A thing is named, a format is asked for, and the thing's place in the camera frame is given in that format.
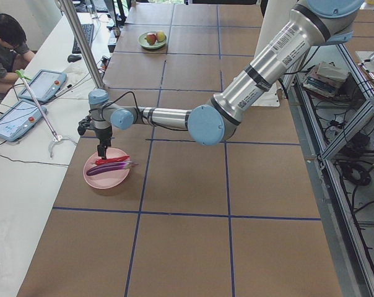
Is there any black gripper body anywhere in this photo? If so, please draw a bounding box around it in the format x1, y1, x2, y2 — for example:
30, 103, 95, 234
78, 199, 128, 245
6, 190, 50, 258
77, 115, 113, 146

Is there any red chili pepper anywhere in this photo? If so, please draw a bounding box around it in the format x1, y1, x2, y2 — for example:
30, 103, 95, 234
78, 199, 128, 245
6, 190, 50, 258
94, 155, 130, 166

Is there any purple eggplant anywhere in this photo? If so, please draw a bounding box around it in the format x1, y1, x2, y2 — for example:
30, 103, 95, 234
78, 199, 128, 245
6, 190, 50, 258
86, 161, 138, 176

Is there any red green pomegranate fruit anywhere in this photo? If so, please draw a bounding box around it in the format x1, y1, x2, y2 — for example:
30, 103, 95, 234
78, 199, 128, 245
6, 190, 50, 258
145, 32, 157, 45

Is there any pale green peach fruit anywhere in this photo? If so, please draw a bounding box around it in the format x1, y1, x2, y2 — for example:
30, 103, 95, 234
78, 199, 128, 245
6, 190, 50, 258
155, 30, 166, 43

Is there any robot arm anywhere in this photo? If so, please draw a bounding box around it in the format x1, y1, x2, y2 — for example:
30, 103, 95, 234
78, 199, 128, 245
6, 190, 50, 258
77, 1, 362, 158

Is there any light pink plate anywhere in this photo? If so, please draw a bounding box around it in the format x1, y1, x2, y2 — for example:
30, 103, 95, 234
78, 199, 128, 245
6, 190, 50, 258
82, 148, 130, 189

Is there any far teach pendant tablet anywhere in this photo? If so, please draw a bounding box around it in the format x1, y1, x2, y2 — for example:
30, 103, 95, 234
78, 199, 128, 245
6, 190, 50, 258
24, 69, 67, 104

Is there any teach pendant tablet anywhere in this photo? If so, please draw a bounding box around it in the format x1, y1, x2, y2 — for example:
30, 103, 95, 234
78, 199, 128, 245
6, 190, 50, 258
24, 69, 67, 104
0, 100, 43, 142

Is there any white side table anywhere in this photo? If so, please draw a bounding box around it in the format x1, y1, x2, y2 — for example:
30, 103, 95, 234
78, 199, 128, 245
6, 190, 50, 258
0, 12, 120, 297

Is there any black computer mouse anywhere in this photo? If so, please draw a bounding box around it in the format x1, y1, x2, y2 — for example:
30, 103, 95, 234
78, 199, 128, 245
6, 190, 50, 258
67, 54, 82, 63

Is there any near teach pendant tablet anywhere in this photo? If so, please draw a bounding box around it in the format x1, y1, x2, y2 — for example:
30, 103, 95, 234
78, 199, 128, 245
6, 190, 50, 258
0, 100, 43, 142

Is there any light green plate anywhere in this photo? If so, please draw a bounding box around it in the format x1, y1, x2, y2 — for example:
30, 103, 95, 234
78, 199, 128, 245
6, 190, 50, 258
138, 32, 167, 50

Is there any reacher grabber tool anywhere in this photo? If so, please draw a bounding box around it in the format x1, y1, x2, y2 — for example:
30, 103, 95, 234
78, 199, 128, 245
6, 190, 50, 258
16, 70, 77, 158

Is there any black keyboard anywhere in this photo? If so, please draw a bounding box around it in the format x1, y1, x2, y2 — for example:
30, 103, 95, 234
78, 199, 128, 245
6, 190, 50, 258
71, 23, 95, 54

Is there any seated person dark hair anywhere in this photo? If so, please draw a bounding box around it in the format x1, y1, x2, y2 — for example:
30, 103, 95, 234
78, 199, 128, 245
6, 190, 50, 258
0, 13, 35, 94

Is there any stack of books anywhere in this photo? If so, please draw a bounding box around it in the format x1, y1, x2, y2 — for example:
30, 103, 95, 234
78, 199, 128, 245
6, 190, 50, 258
302, 62, 349, 98

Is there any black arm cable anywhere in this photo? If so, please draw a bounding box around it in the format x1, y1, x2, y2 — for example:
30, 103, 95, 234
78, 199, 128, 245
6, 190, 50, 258
100, 90, 163, 127

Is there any aluminium frame post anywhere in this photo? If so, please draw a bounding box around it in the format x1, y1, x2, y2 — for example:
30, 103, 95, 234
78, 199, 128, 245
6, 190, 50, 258
55, 0, 104, 88

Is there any aluminium frame rack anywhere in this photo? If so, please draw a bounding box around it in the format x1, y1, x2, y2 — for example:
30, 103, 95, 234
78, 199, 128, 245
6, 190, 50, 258
288, 45, 374, 296

